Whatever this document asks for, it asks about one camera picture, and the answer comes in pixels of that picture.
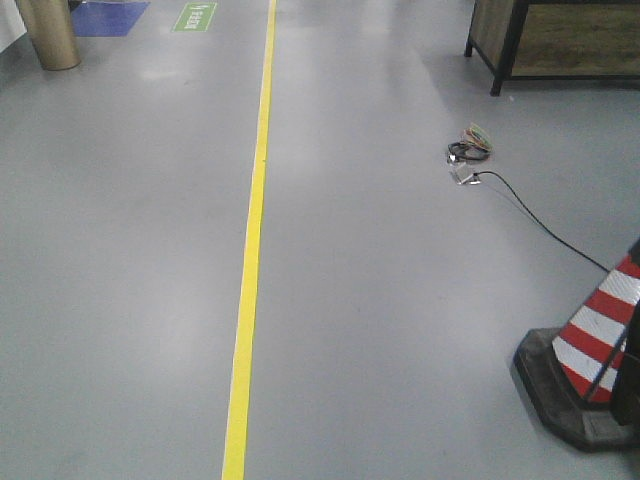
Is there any yellow floor tape line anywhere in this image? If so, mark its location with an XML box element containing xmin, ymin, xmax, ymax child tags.
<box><xmin>221</xmin><ymin>1</ymin><xmax>277</xmax><ymax>480</ymax></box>

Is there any far green floor sticker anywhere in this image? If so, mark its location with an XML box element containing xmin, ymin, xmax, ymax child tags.
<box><xmin>172</xmin><ymin>1</ymin><xmax>218</xmax><ymax>33</ymax></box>

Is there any dark wooden bench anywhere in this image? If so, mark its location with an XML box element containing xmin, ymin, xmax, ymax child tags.
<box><xmin>464</xmin><ymin>0</ymin><xmax>639</xmax><ymax>96</ymax></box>

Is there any red white traffic cone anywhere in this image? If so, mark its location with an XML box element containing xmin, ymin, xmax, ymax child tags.
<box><xmin>514</xmin><ymin>245</ymin><xmax>639</xmax><ymax>452</ymax></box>

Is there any blue floor mat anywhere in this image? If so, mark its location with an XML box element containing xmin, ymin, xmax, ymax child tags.
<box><xmin>71</xmin><ymin>1</ymin><xmax>150</xmax><ymax>37</ymax></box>

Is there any brass cylindrical bin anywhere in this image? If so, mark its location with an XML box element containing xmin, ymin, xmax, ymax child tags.
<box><xmin>16</xmin><ymin>0</ymin><xmax>81</xmax><ymax>71</ymax></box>

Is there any black floor cable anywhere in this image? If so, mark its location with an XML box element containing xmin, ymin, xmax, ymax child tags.
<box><xmin>469</xmin><ymin>169</ymin><xmax>612</xmax><ymax>274</ymax></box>

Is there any coloured wire bundle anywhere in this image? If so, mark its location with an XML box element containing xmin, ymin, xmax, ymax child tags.
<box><xmin>445</xmin><ymin>123</ymin><xmax>494</xmax><ymax>165</ymax></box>

